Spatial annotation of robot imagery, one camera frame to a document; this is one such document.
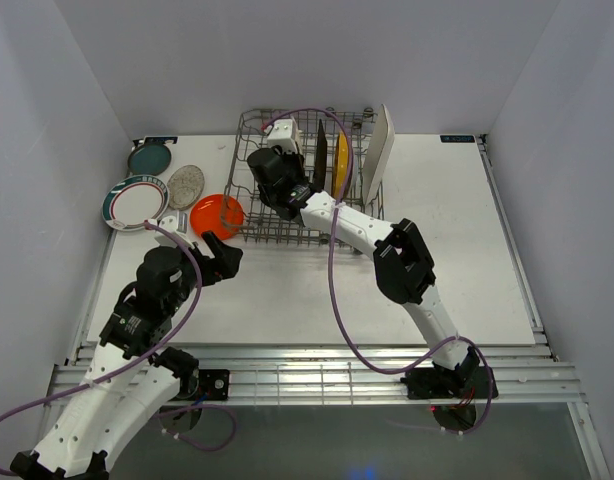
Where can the green square glazed plate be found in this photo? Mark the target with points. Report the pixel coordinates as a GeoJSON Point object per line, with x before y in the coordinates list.
{"type": "Point", "coordinates": [320, 158]}

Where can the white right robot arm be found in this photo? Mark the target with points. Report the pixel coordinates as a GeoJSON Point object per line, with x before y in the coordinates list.
{"type": "Point", "coordinates": [404, 274]}

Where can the orange round plate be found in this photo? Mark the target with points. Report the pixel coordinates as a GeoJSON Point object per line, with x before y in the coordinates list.
{"type": "Point", "coordinates": [212, 217]}

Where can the yellow polka dot plate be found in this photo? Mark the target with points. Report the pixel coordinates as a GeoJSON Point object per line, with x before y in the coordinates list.
{"type": "Point", "coordinates": [343, 173]}

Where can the grey wire dish rack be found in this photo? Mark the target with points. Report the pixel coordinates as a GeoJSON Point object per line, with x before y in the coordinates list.
{"type": "Point", "coordinates": [261, 223]}

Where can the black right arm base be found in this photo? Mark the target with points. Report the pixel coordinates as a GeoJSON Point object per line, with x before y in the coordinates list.
{"type": "Point", "coordinates": [424, 383]}

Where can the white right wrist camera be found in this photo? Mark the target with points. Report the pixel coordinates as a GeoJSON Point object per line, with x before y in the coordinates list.
{"type": "Point", "coordinates": [285, 135]}

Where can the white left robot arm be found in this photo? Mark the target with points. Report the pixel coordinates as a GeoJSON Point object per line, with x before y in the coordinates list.
{"type": "Point", "coordinates": [134, 371]}

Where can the white plate striped rim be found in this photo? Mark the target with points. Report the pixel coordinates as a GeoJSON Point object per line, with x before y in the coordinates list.
{"type": "Point", "coordinates": [133, 201]}

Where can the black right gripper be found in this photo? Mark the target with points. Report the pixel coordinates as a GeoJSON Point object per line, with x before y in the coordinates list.
{"type": "Point", "coordinates": [296, 159]}

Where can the black label back left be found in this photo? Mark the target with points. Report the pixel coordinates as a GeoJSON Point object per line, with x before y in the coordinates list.
{"type": "Point", "coordinates": [156, 139]}

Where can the dark teal round plate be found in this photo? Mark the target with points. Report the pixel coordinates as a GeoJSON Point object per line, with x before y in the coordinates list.
{"type": "Point", "coordinates": [150, 159]}

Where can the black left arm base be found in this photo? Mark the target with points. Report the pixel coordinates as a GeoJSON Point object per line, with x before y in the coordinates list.
{"type": "Point", "coordinates": [209, 385]}

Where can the white rectangular plate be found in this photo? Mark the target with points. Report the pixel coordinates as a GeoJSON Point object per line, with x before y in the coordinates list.
{"type": "Point", "coordinates": [377, 155]}

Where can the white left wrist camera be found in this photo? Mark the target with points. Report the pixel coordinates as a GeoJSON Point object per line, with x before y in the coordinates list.
{"type": "Point", "coordinates": [172, 230]}

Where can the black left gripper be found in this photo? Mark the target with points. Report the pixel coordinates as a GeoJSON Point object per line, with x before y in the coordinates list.
{"type": "Point", "coordinates": [227, 259]}

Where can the black xdof label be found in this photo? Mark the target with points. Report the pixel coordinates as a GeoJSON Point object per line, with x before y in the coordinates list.
{"type": "Point", "coordinates": [457, 139]}

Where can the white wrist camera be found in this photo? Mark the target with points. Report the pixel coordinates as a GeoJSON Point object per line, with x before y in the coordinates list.
{"type": "Point", "coordinates": [285, 135]}
{"type": "Point", "coordinates": [172, 230]}

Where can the speckled beige oval plate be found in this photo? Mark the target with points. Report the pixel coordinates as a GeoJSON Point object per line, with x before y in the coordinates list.
{"type": "Point", "coordinates": [185, 187]}

